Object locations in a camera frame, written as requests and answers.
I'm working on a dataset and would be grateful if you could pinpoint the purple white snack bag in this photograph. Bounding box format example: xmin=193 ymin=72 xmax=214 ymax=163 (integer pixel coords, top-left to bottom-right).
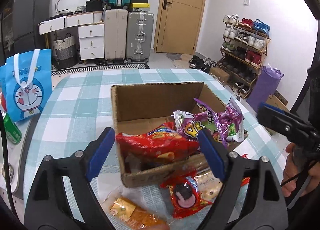
xmin=218 ymin=97 xmax=245 ymax=143

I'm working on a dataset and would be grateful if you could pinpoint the orange bread packet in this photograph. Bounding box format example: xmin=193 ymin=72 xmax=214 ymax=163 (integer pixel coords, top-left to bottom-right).
xmin=101 ymin=189 xmax=168 ymax=229

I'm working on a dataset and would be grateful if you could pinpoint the red Oreo cookie packet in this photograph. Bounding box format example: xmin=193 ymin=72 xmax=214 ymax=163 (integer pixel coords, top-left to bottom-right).
xmin=160 ymin=170 xmax=213 ymax=219

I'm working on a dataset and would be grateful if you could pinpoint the red triangular chip bag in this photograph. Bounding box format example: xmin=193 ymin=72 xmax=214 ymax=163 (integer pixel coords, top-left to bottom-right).
xmin=116 ymin=122 xmax=199 ymax=164

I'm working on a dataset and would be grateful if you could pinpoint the clear pastry packet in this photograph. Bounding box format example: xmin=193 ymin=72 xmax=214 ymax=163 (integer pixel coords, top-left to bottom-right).
xmin=195 ymin=168 xmax=222 ymax=201

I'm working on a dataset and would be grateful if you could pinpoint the large white red noodle bag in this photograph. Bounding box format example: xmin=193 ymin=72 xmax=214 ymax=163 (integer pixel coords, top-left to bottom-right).
xmin=125 ymin=153 xmax=168 ymax=173

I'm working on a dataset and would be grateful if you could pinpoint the person's right hand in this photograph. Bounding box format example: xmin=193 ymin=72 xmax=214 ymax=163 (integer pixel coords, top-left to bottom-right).
xmin=281 ymin=142 xmax=319 ymax=197

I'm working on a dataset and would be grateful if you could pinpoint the person's left hand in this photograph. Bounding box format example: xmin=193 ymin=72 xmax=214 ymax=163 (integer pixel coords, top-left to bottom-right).
xmin=145 ymin=225 xmax=170 ymax=230

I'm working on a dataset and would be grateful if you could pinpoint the cardboard box on floor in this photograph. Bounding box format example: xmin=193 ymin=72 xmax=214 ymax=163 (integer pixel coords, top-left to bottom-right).
xmin=266 ymin=93 xmax=290 ymax=112

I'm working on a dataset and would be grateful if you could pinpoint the purple rolled mat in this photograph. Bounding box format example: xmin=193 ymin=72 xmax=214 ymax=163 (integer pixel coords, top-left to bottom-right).
xmin=247 ymin=64 xmax=285 ymax=113

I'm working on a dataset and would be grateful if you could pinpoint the small earbud case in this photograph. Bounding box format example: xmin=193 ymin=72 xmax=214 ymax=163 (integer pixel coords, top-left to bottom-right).
xmin=2 ymin=162 xmax=15 ymax=183

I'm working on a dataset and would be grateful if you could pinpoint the wooden shoe rack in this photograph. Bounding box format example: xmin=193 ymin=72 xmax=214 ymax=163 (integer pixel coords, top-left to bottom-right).
xmin=217 ymin=14 xmax=270 ymax=99

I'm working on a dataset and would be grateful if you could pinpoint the green soda can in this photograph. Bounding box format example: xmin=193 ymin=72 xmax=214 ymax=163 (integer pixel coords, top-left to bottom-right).
xmin=2 ymin=112 xmax=22 ymax=144

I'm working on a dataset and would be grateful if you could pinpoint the brown cardboard box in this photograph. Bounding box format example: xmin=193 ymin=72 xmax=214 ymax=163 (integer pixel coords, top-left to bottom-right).
xmin=110 ymin=81 xmax=249 ymax=188

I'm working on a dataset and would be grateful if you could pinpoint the blue Doraemon tote bag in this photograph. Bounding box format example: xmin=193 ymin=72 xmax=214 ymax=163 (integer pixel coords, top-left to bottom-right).
xmin=1 ymin=49 xmax=53 ymax=122

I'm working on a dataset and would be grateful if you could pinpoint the wooden door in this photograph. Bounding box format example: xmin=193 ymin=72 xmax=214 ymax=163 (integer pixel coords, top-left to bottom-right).
xmin=154 ymin=0 xmax=206 ymax=55

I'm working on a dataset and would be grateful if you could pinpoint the woven laundry basket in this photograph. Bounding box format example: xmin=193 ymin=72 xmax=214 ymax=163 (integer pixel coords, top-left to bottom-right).
xmin=54 ymin=32 xmax=77 ymax=69

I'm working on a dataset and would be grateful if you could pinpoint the silver suitcase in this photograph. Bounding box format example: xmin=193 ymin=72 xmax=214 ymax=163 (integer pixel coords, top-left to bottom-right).
xmin=126 ymin=11 xmax=154 ymax=63

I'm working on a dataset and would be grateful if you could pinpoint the beige suitcase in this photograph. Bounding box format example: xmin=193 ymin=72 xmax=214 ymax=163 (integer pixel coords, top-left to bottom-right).
xmin=104 ymin=9 xmax=128 ymax=63

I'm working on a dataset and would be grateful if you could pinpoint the white drawer cabinet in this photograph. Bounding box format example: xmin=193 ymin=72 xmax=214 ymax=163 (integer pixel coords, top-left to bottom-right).
xmin=39 ymin=11 xmax=105 ymax=61

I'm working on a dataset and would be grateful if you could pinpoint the black refrigerator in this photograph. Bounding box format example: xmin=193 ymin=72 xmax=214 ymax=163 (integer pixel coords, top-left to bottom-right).
xmin=1 ymin=0 xmax=50 ymax=58

